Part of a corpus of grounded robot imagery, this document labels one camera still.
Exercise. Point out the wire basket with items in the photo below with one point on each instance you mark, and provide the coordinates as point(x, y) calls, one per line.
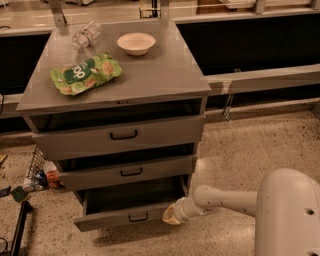
point(35, 178)

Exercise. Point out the white paper bowl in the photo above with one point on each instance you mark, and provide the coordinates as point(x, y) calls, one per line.
point(136, 44)

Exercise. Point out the green sponge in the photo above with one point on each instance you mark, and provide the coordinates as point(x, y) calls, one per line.
point(19, 194)

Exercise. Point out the grey top drawer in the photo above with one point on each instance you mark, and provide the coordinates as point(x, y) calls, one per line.
point(100, 140)

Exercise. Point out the grey bottom drawer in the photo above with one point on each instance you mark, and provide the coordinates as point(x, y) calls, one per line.
point(130, 203)

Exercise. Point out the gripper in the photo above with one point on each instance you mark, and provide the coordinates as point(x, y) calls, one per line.
point(182, 208)

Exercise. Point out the red can in basket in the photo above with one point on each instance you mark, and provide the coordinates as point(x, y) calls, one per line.
point(53, 180)

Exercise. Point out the grey drawer cabinet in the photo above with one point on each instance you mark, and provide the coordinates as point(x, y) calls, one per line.
point(54, 122)

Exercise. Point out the green snack bag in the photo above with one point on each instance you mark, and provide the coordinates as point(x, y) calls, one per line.
point(87, 75)

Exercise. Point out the grey middle drawer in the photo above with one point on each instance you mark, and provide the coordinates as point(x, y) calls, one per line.
point(128, 173)

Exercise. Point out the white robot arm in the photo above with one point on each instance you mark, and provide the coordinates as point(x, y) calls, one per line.
point(286, 208)

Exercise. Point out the grey drawer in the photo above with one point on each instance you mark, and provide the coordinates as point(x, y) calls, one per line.
point(130, 203)
point(100, 140)
point(128, 173)

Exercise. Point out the black metal stand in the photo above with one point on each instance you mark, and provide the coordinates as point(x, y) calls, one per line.
point(17, 239)

